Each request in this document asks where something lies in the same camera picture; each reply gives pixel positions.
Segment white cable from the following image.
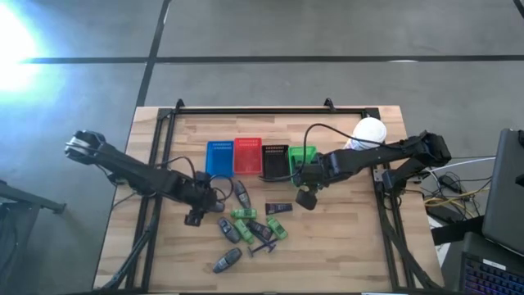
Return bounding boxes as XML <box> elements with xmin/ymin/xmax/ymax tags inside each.
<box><xmin>427</xmin><ymin>157</ymin><xmax>497</xmax><ymax>175</ymax></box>

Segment blue plastic basket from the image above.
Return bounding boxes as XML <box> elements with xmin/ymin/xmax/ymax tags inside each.
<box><xmin>205</xmin><ymin>140</ymin><xmax>236</xmax><ymax>179</ymax></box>

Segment black power adapter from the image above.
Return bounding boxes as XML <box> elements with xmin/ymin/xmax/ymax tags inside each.
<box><xmin>436</xmin><ymin>174</ymin><xmax>464</xmax><ymax>194</ymax></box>

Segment yellow cable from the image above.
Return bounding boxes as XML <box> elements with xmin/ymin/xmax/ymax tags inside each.
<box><xmin>423</xmin><ymin>187</ymin><xmax>492</xmax><ymax>211</ymax></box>

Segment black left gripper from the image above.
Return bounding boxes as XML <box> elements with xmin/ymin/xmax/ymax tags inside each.
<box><xmin>179</xmin><ymin>170</ymin><xmax>227</xmax><ymax>228</ymax></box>

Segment black backlit keyboard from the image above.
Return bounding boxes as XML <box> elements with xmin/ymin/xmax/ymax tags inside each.
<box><xmin>458</xmin><ymin>231</ymin><xmax>524</xmax><ymax>295</ymax></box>

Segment dark grey laptop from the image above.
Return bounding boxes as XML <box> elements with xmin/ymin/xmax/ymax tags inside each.
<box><xmin>481</xmin><ymin>128</ymin><xmax>524</xmax><ymax>258</ymax></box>

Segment green travel bottle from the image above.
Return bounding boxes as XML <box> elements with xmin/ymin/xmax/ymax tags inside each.
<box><xmin>229</xmin><ymin>207</ymin><xmax>259</xmax><ymax>220</ymax></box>
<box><xmin>233</xmin><ymin>218</ymin><xmax>255</xmax><ymax>246</ymax></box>
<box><xmin>265</xmin><ymin>216</ymin><xmax>289</xmax><ymax>242</ymax></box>

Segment black metal table frame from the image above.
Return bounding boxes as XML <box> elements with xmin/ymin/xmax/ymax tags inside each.
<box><xmin>100</xmin><ymin>98</ymin><xmax>441</xmax><ymax>293</ymax></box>

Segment black metal stand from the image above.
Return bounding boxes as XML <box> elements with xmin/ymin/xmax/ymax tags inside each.
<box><xmin>0</xmin><ymin>179</ymin><xmax>67</xmax><ymax>295</ymax></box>

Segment blue razor handle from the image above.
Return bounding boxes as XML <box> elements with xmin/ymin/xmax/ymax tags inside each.
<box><xmin>246</xmin><ymin>243</ymin><xmax>278</xmax><ymax>259</ymax></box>

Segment red plastic basket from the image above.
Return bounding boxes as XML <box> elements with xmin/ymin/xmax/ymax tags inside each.
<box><xmin>233</xmin><ymin>137</ymin><xmax>264</xmax><ymax>176</ymax></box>

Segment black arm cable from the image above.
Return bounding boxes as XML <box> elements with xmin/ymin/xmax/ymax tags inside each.
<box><xmin>257</xmin><ymin>122</ymin><xmax>388</xmax><ymax>182</ymax></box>
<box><xmin>156</xmin><ymin>155</ymin><xmax>235</xmax><ymax>202</ymax></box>

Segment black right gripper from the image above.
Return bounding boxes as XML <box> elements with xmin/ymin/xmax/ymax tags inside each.
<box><xmin>293</xmin><ymin>157</ymin><xmax>328</xmax><ymax>211</ymax></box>

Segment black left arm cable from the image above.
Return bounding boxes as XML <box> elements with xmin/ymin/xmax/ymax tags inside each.
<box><xmin>156</xmin><ymin>155</ymin><xmax>235</xmax><ymax>202</ymax></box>

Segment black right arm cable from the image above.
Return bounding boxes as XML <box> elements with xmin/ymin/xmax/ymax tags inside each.
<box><xmin>257</xmin><ymin>122</ymin><xmax>388</xmax><ymax>182</ymax></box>

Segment blue disposable razor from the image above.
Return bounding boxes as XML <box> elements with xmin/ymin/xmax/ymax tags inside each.
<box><xmin>258</xmin><ymin>238</ymin><xmax>280</xmax><ymax>254</ymax></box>

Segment dark labelled travel bottle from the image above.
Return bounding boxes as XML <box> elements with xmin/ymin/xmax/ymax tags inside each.
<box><xmin>246</xmin><ymin>220</ymin><xmax>274</xmax><ymax>243</ymax></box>

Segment dark grey travel bottle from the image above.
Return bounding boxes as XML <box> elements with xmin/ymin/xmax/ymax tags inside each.
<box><xmin>212</xmin><ymin>247</ymin><xmax>243</xmax><ymax>275</ymax></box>
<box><xmin>233</xmin><ymin>179</ymin><xmax>252</xmax><ymax>210</ymax></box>
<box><xmin>216</xmin><ymin>216</ymin><xmax>242</xmax><ymax>245</ymax></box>

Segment dark navy shave butter tube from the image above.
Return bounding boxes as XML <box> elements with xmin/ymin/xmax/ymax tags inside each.
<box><xmin>264</xmin><ymin>202</ymin><xmax>295</xmax><ymax>216</ymax></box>

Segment green plastic basket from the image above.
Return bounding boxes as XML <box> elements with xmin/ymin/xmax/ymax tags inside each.
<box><xmin>287</xmin><ymin>145</ymin><xmax>318</xmax><ymax>186</ymax></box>

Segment white wrapped roll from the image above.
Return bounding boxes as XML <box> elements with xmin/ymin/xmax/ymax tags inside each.
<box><xmin>345</xmin><ymin>117</ymin><xmax>388</xmax><ymax>152</ymax></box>

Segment black plastic basket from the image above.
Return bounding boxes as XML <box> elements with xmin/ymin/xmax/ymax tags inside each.
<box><xmin>261</xmin><ymin>143</ymin><xmax>291</xmax><ymax>180</ymax></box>

